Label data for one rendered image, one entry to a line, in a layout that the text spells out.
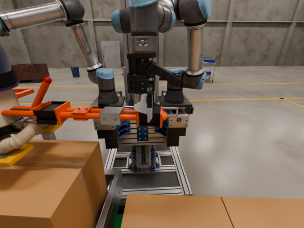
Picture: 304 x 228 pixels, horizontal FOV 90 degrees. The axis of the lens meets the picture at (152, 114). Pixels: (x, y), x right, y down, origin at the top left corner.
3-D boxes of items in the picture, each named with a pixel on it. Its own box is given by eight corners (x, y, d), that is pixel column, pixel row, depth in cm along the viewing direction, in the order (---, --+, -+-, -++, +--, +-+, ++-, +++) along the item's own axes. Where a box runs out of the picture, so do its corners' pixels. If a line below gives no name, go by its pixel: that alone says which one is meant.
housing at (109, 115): (100, 125, 52) (98, 113, 50) (106, 116, 58) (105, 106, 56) (120, 125, 52) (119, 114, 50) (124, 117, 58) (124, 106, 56)
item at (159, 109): (136, 127, 51) (136, 113, 48) (139, 117, 57) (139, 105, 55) (162, 128, 50) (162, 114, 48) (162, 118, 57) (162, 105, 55)
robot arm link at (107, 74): (102, 91, 102) (99, 70, 96) (94, 87, 111) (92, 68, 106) (118, 88, 109) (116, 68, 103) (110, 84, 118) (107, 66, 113)
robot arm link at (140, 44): (158, 36, 46) (156, 35, 39) (158, 52, 48) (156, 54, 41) (133, 36, 47) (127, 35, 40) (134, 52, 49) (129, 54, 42)
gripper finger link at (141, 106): (134, 121, 50) (135, 93, 50) (152, 122, 49) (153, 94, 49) (132, 123, 47) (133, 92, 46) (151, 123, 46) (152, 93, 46)
